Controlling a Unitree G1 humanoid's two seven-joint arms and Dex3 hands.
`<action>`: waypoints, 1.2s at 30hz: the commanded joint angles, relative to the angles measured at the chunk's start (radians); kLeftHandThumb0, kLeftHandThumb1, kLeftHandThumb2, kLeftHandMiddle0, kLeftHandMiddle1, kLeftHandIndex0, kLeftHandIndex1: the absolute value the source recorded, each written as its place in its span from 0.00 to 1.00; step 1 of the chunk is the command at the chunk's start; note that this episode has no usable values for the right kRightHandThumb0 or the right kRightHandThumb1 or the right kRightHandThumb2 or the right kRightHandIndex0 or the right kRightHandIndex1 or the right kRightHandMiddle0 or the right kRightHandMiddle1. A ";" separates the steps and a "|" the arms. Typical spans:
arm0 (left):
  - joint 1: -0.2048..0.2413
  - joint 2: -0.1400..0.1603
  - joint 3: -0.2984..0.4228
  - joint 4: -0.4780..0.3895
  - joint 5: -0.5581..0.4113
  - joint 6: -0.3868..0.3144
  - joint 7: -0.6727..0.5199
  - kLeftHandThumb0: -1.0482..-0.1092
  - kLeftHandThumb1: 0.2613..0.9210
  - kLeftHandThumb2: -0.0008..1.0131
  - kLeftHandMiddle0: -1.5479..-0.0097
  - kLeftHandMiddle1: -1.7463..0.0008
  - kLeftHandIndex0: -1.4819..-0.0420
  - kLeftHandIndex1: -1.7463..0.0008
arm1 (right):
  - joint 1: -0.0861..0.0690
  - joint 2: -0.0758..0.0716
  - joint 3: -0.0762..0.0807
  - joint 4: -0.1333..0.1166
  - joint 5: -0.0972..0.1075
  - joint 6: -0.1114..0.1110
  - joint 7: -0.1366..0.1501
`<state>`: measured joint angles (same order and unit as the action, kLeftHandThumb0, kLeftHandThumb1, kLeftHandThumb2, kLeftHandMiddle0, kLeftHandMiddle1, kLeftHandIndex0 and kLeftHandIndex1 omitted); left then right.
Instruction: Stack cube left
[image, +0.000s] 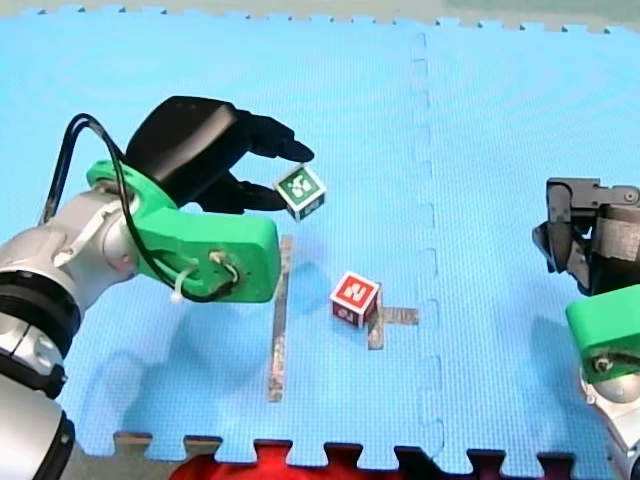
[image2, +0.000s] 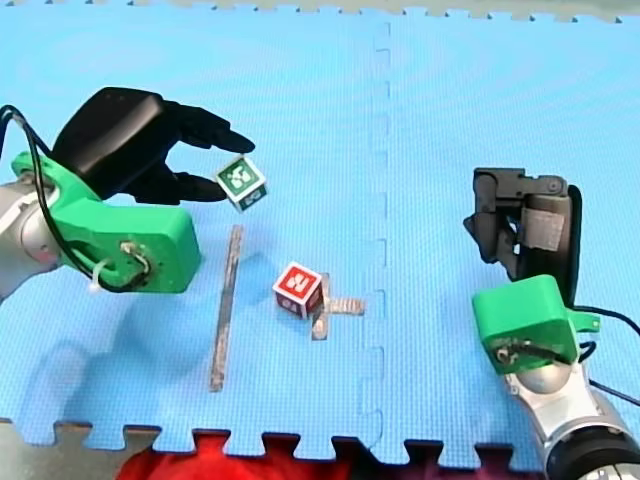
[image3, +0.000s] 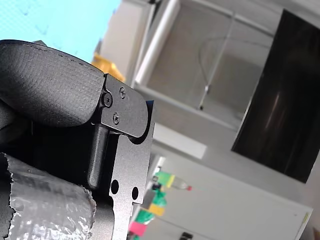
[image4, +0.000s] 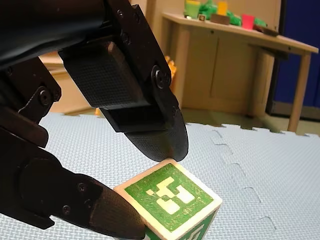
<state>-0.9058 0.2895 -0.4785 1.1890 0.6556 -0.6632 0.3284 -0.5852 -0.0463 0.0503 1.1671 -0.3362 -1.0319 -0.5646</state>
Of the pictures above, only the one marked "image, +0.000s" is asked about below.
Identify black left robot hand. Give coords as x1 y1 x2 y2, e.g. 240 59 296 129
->
123 96 316 215

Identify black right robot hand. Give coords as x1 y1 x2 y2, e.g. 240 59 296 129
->
532 177 640 297

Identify green cube white marks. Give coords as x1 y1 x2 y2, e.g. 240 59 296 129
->
273 164 328 222

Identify red cube white marks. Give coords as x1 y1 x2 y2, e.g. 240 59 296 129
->
329 271 381 329

